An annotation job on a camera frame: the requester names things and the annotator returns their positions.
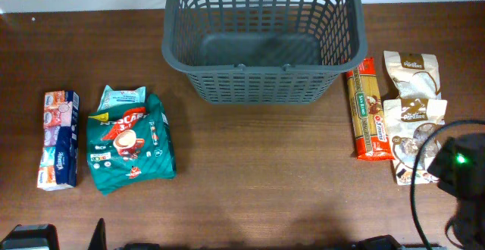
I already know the green Nescafe coffee bag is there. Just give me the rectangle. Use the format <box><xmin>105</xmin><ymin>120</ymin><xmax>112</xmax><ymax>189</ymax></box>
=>
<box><xmin>86</xmin><ymin>94</ymin><xmax>177</xmax><ymax>195</ymax></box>

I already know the San Remo spaghetti packet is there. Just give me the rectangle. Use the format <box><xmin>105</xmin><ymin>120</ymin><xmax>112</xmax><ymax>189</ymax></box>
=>
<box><xmin>346</xmin><ymin>58</ymin><xmax>393</xmax><ymax>161</ymax></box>

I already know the grey plastic basket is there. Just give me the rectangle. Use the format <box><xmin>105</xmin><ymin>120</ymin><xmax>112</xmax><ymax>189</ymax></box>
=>
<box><xmin>161</xmin><ymin>0</ymin><xmax>368</xmax><ymax>104</ymax></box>

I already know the Kleenex tissue multipack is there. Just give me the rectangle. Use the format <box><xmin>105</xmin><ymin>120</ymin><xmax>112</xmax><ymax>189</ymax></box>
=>
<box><xmin>36</xmin><ymin>90</ymin><xmax>80</xmax><ymax>191</ymax></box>

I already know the Pantree mushroom pouch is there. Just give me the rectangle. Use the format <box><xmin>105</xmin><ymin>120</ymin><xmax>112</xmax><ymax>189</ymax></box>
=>
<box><xmin>383</xmin><ymin>98</ymin><xmax>448</xmax><ymax>186</ymax></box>

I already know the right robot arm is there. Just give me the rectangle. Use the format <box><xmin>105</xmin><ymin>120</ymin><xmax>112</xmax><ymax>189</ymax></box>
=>
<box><xmin>427</xmin><ymin>133</ymin><xmax>484</xmax><ymax>249</ymax></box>

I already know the teal wet wipes packet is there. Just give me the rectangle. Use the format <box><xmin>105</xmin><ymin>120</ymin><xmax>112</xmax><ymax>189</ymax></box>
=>
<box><xmin>97</xmin><ymin>85</ymin><xmax>146</xmax><ymax>111</ymax></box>

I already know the Pantree white grain pouch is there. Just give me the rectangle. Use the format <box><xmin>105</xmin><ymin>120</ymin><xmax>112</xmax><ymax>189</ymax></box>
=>
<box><xmin>383</xmin><ymin>51</ymin><xmax>441</xmax><ymax>99</ymax></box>

